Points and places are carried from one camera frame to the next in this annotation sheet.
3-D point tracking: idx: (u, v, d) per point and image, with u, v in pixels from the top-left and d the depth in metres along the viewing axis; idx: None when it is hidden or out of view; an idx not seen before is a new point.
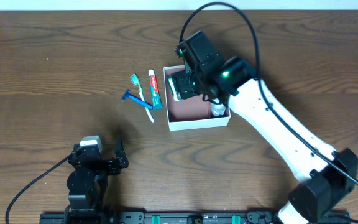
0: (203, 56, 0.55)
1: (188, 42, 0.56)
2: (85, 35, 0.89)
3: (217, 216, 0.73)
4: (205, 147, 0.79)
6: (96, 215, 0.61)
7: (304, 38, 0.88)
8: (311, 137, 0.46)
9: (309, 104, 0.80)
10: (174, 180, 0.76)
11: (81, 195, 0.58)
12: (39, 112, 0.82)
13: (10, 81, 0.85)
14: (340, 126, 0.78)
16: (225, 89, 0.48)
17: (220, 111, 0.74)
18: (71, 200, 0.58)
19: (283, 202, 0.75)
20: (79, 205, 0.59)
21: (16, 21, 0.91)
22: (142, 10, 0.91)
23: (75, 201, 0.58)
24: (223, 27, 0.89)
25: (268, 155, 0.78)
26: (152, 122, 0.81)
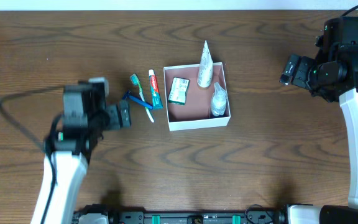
0: (347, 40, 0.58)
1: (342, 20, 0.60)
2: (85, 35, 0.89)
3: (217, 216, 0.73)
4: (205, 147, 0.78)
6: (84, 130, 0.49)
7: (304, 38, 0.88)
8: None
9: (306, 105, 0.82)
10: (174, 180, 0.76)
11: (76, 95, 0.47)
12: (40, 112, 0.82)
13: (10, 80, 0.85)
14: (336, 126, 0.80)
16: (355, 81, 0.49)
17: (221, 111, 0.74)
18: (66, 94, 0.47)
19: (283, 201, 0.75)
20: (71, 107, 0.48)
21: (16, 20, 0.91)
22: (142, 10, 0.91)
23: (69, 99, 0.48)
24: (224, 28, 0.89)
25: (269, 154, 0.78)
26: (152, 122, 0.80)
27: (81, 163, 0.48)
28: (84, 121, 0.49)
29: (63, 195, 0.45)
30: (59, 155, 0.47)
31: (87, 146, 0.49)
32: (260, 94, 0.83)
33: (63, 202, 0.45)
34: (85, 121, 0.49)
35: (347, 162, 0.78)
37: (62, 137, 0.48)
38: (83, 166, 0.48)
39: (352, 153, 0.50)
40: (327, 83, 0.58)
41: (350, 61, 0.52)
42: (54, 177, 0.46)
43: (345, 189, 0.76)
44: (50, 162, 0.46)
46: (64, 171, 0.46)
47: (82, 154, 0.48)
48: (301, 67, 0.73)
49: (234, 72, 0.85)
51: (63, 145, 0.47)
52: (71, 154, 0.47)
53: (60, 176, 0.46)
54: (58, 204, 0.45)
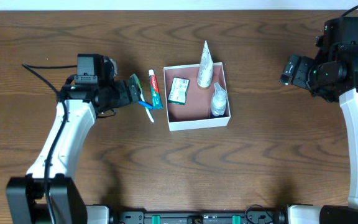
0: (347, 40, 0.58)
1: (342, 20, 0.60)
2: (85, 35, 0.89)
3: (217, 216, 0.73)
4: (205, 147, 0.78)
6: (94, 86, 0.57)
7: (304, 38, 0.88)
8: None
9: (307, 105, 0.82)
10: (174, 180, 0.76)
11: (90, 56, 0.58)
12: (40, 112, 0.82)
13: (10, 80, 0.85)
14: (336, 126, 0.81)
16: (356, 81, 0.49)
17: (221, 111, 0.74)
18: (81, 57, 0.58)
19: (283, 201, 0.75)
20: (85, 68, 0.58)
21: (15, 20, 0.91)
22: (142, 10, 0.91)
23: (84, 61, 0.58)
24: (224, 27, 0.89)
25: (269, 154, 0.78)
26: (153, 122, 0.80)
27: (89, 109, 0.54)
28: (94, 80, 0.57)
29: (73, 130, 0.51)
30: (72, 102, 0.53)
31: (96, 101, 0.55)
32: (260, 94, 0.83)
33: (71, 135, 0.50)
34: (95, 79, 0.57)
35: (347, 162, 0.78)
37: (75, 88, 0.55)
38: (91, 112, 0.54)
39: (352, 153, 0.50)
40: (327, 83, 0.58)
41: (350, 60, 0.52)
42: (66, 112, 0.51)
43: (345, 189, 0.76)
44: (62, 104, 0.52)
46: (76, 111, 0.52)
47: (91, 103, 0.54)
48: (301, 67, 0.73)
49: (234, 72, 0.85)
51: (76, 94, 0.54)
52: (81, 101, 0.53)
53: (71, 114, 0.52)
54: (67, 135, 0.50)
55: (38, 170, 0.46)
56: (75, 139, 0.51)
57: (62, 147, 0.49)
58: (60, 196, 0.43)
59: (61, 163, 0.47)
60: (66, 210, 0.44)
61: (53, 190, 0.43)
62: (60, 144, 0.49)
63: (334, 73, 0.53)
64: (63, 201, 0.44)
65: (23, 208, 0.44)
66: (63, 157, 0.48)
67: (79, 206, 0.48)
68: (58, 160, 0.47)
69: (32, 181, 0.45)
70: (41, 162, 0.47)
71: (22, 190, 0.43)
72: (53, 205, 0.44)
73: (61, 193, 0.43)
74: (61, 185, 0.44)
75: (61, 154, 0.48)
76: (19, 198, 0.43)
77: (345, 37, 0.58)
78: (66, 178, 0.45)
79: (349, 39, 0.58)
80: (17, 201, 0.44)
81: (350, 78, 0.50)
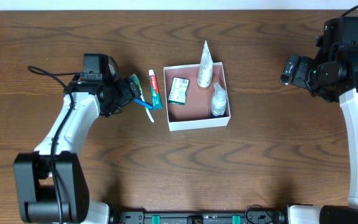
0: (347, 40, 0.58)
1: (342, 19, 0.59)
2: (85, 35, 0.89)
3: (217, 216, 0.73)
4: (205, 147, 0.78)
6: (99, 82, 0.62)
7: (304, 38, 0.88)
8: None
9: (307, 105, 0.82)
10: (174, 180, 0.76)
11: (96, 54, 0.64)
12: (40, 111, 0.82)
13: (10, 80, 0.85)
14: (336, 126, 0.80)
16: (356, 81, 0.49)
17: (220, 111, 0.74)
18: (87, 57, 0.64)
19: (283, 202, 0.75)
20: (91, 65, 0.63)
21: (15, 20, 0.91)
22: (142, 10, 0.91)
23: (90, 60, 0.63)
24: (224, 27, 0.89)
25: (269, 154, 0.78)
26: (152, 122, 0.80)
27: (95, 101, 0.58)
28: (99, 78, 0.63)
29: (79, 116, 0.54)
30: (79, 93, 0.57)
31: (100, 96, 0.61)
32: (260, 94, 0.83)
33: (77, 119, 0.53)
34: (100, 77, 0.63)
35: (347, 162, 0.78)
37: (82, 84, 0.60)
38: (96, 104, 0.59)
39: (352, 153, 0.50)
40: (327, 83, 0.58)
41: (349, 61, 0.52)
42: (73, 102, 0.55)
43: (346, 189, 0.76)
44: (69, 95, 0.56)
46: (82, 101, 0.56)
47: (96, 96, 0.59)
48: (301, 67, 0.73)
49: (234, 72, 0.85)
51: (82, 88, 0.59)
52: (87, 93, 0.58)
53: (78, 104, 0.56)
54: (73, 119, 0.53)
55: (45, 147, 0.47)
56: (81, 124, 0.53)
57: (68, 129, 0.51)
58: (66, 170, 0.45)
59: (67, 142, 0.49)
60: (71, 184, 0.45)
61: (59, 163, 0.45)
62: (67, 127, 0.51)
63: (334, 73, 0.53)
64: (68, 175, 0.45)
65: (28, 184, 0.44)
66: (69, 137, 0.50)
67: (82, 187, 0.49)
68: (64, 139, 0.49)
69: (38, 158, 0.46)
70: (48, 141, 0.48)
71: (29, 164, 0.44)
72: (58, 180, 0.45)
73: (66, 166, 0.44)
74: (67, 159, 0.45)
75: (68, 134, 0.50)
76: (26, 173, 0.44)
77: (345, 36, 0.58)
78: (71, 154, 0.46)
79: (348, 39, 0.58)
80: (23, 177, 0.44)
81: (351, 78, 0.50)
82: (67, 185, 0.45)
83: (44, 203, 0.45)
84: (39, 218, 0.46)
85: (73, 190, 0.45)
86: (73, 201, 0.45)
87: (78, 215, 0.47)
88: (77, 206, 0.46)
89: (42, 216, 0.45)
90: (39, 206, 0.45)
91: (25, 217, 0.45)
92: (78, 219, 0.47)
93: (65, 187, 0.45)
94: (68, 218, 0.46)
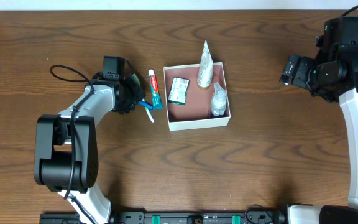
0: (347, 40, 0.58)
1: (341, 19, 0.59)
2: (85, 35, 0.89)
3: (217, 216, 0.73)
4: (205, 147, 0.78)
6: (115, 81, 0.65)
7: (304, 38, 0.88)
8: None
9: (306, 105, 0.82)
10: (174, 180, 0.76)
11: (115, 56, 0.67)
12: (40, 112, 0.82)
13: (10, 80, 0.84)
14: (336, 126, 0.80)
16: (355, 81, 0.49)
17: (221, 111, 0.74)
18: (106, 58, 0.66)
19: (283, 202, 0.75)
20: (110, 66, 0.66)
21: (15, 20, 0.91)
22: (142, 10, 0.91)
23: (108, 60, 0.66)
24: (224, 27, 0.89)
25: (269, 154, 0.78)
26: (153, 122, 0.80)
27: (111, 94, 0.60)
28: (115, 78, 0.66)
29: (98, 98, 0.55)
30: (98, 85, 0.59)
31: (116, 93, 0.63)
32: (260, 95, 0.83)
33: (96, 99, 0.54)
34: (117, 77, 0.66)
35: (347, 162, 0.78)
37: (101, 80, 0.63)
38: (112, 100, 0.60)
39: (352, 153, 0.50)
40: (327, 83, 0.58)
41: (350, 60, 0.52)
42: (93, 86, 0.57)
43: (345, 189, 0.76)
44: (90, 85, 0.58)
46: (101, 89, 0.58)
47: (113, 91, 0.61)
48: (301, 67, 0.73)
49: (234, 72, 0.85)
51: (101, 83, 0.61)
52: (107, 86, 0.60)
53: (97, 91, 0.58)
54: (92, 99, 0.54)
55: (66, 111, 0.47)
56: (99, 102, 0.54)
57: (88, 104, 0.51)
58: (84, 131, 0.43)
59: (87, 112, 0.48)
60: (86, 146, 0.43)
61: (78, 124, 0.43)
62: (87, 102, 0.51)
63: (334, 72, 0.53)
64: (86, 136, 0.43)
65: (46, 142, 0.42)
66: (89, 110, 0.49)
67: (95, 155, 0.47)
68: (84, 110, 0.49)
69: (59, 119, 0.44)
70: (69, 109, 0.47)
71: (51, 122, 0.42)
72: (75, 140, 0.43)
73: (85, 127, 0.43)
74: (86, 121, 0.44)
75: (87, 106, 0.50)
76: (45, 131, 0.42)
77: (345, 36, 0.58)
78: (89, 117, 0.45)
79: (349, 38, 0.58)
80: (43, 135, 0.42)
81: (350, 78, 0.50)
82: (82, 147, 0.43)
83: (58, 164, 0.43)
84: (50, 181, 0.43)
85: (88, 152, 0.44)
86: (85, 165, 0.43)
87: (87, 182, 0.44)
88: (89, 172, 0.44)
89: (54, 179, 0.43)
90: (53, 168, 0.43)
91: (36, 178, 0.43)
92: (87, 185, 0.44)
93: (81, 149, 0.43)
94: (77, 184, 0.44)
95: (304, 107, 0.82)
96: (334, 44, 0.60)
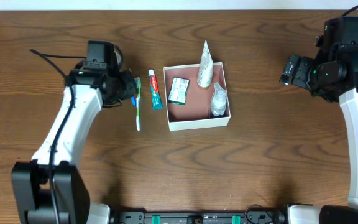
0: (347, 41, 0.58)
1: (341, 20, 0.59)
2: (85, 35, 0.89)
3: (217, 216, 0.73)
4: (205, 147, 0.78)
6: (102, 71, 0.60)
7: (304, 38, 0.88)
8: None
9: (306, 105, 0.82)
10: (174, 180, 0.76)
11: (101, 43, 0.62)
12: (40, 112, 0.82)
13: (10, 80, 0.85)
14: (335, 126, 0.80)
16: (355, 81, 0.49)
17: (221, 111, 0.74)
18: (91, 45, 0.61)
19: (283, 202, 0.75)
20: (95, 55, 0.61)
21: (15, 20, 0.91)
22: (142, 10, 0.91)
23: (94, 48, 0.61)
24: (224, 27, 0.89)
25: (269, 154, 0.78)
26: (139, 130, 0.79)
27: (96, 97, 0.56)
28: (102, 66, 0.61)
29: (79, 114, 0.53)
30: (79, 87, 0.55)
31: (103, 86, 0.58)
32: (260, 95, 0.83)
33: (78, 119, 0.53)
34: (104, 66, 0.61)
35: (347, 162, 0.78)
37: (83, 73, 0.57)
38: (98, 99, 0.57)
39: (352, 152, 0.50)
40: (327, 83, 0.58)
41: (349, 61, 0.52)
42: (73, 98, 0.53)
43: (345, 189, 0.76)
44: (69, 88, 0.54)
46: (82, 97, 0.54)
47: (99, 89, 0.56)
48: (301, 67, 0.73)
49: (234, 72, 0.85)
51: (83, 78, 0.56)
52: (89, 86, 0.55)
53: (78, 99, 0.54)
54: (71, 122, 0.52)
55: (43, 155, 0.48)
56: (80, 126, 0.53)
57: (67, 135, 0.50)
58: (64, 183, 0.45)
59: (66, 150, 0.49)
60: (68, 195, 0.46)
61: (58, 177, 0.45)
62: (66, 129, 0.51)
63: (334, 72, 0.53)
64: (66, 188, 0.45)
65: (27, 192, 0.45)
66: (69, 143, 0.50)
67: (81, 195, 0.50)
68: (63, 146, 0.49)
69: (37, 167, 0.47)
70: (46, 148, 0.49)
71: (28, 175, 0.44)
72: (57, 191, 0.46)
73: (65, 179, 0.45)
74: (66, 173, 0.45)
75: (66, 140, 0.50)
76: (23, 183, 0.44)
77: (345, 36, 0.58)
78: (70, 167, 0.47)
79: (348, 38, 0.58)
80: (22, 186, 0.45)
81: (351, 78, 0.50)
82: (64, 196, 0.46)
83: (43, 210, 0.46)
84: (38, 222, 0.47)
85: (71, 201, 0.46)
86: (70, 211, 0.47)
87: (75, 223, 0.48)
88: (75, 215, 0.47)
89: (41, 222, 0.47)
90: (38, 213, 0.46)
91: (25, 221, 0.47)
92: None
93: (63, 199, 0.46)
94: None
95: (304, 107, 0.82)
96: (334, 44, 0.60)
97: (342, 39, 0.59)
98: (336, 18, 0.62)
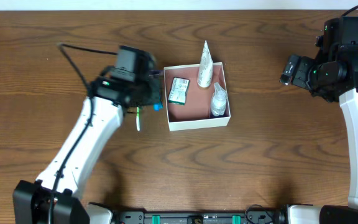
0: (347, 41, 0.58)
1: (342, 20, 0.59)
2: (86, 35, 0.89)
3: (217, 216, 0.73)
4: (205, 147, 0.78)
6: (126, 84, 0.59)
7: (304, 38, 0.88)
8: None
9: (306, 105, 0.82)
10: (174, 180, 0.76)
11: (132, 53, 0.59)
12: (40, 112, 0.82)
13: (10, 81, 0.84)
14: (336, 126, 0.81)
16: (355, 81, 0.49)
17: (221, 111, 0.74)
18: (122, 53, 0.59)
19: (283, 202, 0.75)
20: (123, 65, 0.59)
21: (15, 20, 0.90)
22: (142, 10, 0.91)
23: (123, 57, 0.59)
24: (224, 27, 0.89)
25: (269, 154, 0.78)
26: (139, 130, 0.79)
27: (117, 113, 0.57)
28: (128, 79, 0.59)
29: (94, 135, 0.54)
30: (102, 99, 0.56)
31: (126, 101, 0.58)
32: (260, 95, 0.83)
33: (91, 139, 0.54)
34: (129, 79, 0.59)
35: (347, 162, 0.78)
37: (108, 84, 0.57)
38: (117, 117, 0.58)
39: (352, 153, 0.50)
40: (327, 83, 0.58)
41: (349, 61, 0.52)
42: (91, 117, 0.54)
43: (345, 189, 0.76)
44: (92, 103, 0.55)
46: (100, 115, 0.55)
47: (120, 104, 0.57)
48: (301, 67, 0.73)
49: (234, 72, 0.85)
51: (107, 91, 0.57)
52: (111, 101, 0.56)
53: (96, 117, 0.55)
54: (83, 147, 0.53)
55: (50, 177, 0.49)
56: (92, 150, 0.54)
57: (78, 159, 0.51)
58: (61, 214, 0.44)
59: (73, 176, 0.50)
60: None
61: (58, 205, 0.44)
62: (78, 153, 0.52)
63: (334, 72, 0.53)
64: (63, 219, 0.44)
65: (26, 214, 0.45)
66: (77, 168, 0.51)
67: None
68: (71, 172, 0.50)
69: (40, 189, 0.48)
70: (54, 170, 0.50)
71: (30, 196, 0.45)
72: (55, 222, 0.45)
73: (63, 210, 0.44)
74: (66, 204, 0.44)
75: (76, 165, 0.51)
76: (24, 204, 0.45)
77: (345, 37, 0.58)
78: (72, 199, 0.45)
79: (349, 38, 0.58)
80: (22, 207, 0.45)
81: (351, 78, 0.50)
82: None
83: None
84: None
85: None
86: None
87: None
88: None
89: None
90: None
91: None
92: None
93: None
94: None
95: (304, 107, 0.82)
96: (334, 44, 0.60)
97: (342, 39, 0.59)
98: (336, 19, 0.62)
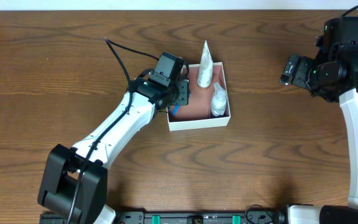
0: (347, 41, 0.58)
1: (342, 20, 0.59)
2: (86, 35, 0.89)
3: (217, 216, 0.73)
4: (205, 147, 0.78)
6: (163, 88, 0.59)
7: (304, 38, 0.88)
8: None
9: (306, 105, 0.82)
10: (174, 180, 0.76)
11: (173, 59, 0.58)
12: (40, 112, 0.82)
13: (10, 81, 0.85)
14: (335, 126, 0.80)
16: (355, 81, 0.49)
17: (220, 111, 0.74)
18: (164, 56, 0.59)
19: (283, 202, 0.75)
20: (163, 69, 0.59)
21: (15, 21, 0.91)
22: (142, 10, 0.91)
23: (165, 61, 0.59)
24: (224, 27, 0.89)
25: (269, 154, 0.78)
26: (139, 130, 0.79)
27: (150, 112, 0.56)
28: (164, 83, 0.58)
29: (129, 122, 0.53)
30: (139, 97, 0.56)
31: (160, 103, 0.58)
32: (260, 95, 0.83)
33: (126, 126, 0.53)
34: (166, 83, 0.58)
35: (347, 162, 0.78)
37: (147, 84, 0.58)
38: (151, 114, 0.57)
39: (352, 152, 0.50)
40: (327, 83, 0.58)
41: (349, 61, 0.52)
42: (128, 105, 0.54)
43: (345, 190, 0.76)
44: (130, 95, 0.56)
46: (137, 107, 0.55)
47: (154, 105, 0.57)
48: (301, 67, 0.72)
49: (234, 72, 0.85)
51: (145, 91, 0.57)
52: (148, 99, 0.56)
53: (133, 108, 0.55)
54: (119, 127, 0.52)
55: (84, 147, 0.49)
56: (125, 134, 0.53)
57: (112, 137, 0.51)
58: (91, 183, 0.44)
59: (104, 152, 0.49)
60: (89, 195, 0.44)
61: (89, 173, 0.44)
62: (113, 132, 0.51)
63: (334, 72, 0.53)
64: (91, 187, 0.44)
65: (54, 177, 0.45)
66: (110, 145, 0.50)
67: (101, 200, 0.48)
68: (104, 147, 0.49)
69: (74, 156, 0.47)
70: (89, 142, 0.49)
71: (62, 159, 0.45)
72: (80, 190, 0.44)
73: (93, 178, 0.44)
74: (97, 173, 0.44)
75: (110, 142, 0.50)
76: (55, 167, 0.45)
77: (345, 37, 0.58)
78: (103, 169, 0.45)
79: (349, 38, 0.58)
80: (53, 170, 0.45)
81: (350, 78, 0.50)
82: (86, 195, 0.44)
83: (61, 199, 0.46)
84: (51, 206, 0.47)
85: (89, 203, 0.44)
86: (84, 212, 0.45)
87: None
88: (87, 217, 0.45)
89: (55, 207, 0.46)
90: (55, 199, 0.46)
91: (40, 199, 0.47)
92: None
93: (83, 200, 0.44)
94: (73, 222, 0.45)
95: (304, 107, 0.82)
96: (334, 44, 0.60)
97: (342, 39, 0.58)
98: (336, 18, 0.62)
